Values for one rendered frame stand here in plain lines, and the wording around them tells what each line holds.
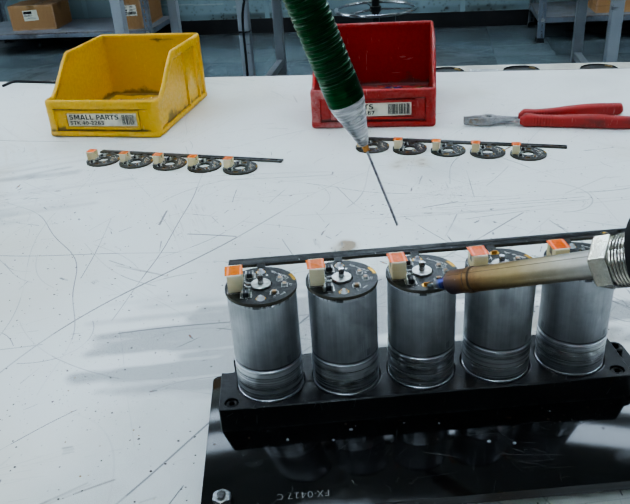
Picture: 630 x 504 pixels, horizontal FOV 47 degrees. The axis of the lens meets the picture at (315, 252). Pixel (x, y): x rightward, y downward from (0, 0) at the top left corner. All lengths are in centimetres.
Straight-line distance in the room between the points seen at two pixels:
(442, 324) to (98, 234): 26
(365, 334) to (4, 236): 28
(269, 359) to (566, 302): 10
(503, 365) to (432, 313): 4
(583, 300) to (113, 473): 18
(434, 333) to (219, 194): 26
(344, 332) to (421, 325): 3
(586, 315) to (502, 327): 3
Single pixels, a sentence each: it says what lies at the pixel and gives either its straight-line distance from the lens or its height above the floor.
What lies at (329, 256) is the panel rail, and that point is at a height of 81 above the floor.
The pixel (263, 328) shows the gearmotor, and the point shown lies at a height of 80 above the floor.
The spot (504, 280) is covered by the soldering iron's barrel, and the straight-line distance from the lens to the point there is 22.
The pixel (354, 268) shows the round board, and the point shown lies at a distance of 26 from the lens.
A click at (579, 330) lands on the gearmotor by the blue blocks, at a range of 27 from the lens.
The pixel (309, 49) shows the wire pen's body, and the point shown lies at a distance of 20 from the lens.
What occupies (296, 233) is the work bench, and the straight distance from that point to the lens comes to 42.
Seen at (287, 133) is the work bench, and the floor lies 75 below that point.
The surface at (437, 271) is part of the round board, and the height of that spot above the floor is 81.
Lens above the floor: 94
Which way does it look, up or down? 28 degrees down
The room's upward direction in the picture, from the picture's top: 4 degrees counter-clockwise
